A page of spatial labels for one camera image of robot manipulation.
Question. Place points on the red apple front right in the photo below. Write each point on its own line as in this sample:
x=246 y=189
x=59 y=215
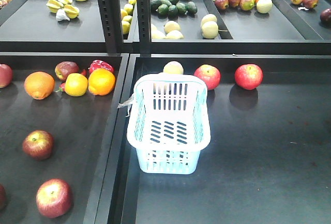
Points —
x=54 y=198

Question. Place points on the yellow round fruit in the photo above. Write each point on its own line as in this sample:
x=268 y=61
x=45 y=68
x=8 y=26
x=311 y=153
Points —
x=76 y=85

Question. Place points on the red bell pepper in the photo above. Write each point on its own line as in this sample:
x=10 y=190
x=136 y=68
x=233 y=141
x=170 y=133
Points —
x=96 y=64

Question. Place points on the small red chili pepper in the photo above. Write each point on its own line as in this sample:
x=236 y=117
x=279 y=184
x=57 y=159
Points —
x=61 y=88

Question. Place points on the red apple behind basket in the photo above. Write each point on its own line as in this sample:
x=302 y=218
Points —
x=209 y=74

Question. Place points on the black wooden display stand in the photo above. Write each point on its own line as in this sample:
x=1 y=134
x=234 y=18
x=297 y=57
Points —
x=268 y=160

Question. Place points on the white garlic bulb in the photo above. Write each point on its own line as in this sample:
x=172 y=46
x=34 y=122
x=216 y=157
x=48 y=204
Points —
x=61 y=16

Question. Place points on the orange with navel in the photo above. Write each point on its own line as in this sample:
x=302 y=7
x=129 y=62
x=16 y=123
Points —
x=39 y=85

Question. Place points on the red apple middle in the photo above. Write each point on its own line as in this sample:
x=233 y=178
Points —
x=38 y=144

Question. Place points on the light blue plastic basket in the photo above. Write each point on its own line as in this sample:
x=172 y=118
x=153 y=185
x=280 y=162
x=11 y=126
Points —
x=168 y=122

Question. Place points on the red apple right tray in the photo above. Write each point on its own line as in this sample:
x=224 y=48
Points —
x=248 y=76

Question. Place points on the pink red apple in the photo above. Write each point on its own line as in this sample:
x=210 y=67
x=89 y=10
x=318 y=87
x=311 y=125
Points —
x=6 y=75

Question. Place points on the dark red apple back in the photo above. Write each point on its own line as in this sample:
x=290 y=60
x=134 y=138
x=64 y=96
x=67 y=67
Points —
x=65 y=68

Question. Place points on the red apple front left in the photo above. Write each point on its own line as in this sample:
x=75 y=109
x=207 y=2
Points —
x=3 y=197

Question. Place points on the large orange right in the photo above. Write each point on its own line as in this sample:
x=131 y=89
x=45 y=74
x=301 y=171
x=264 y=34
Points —
x=101 y=82

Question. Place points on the pale yellow apple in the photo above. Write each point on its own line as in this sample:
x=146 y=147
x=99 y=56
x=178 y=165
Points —
x=173 y=67

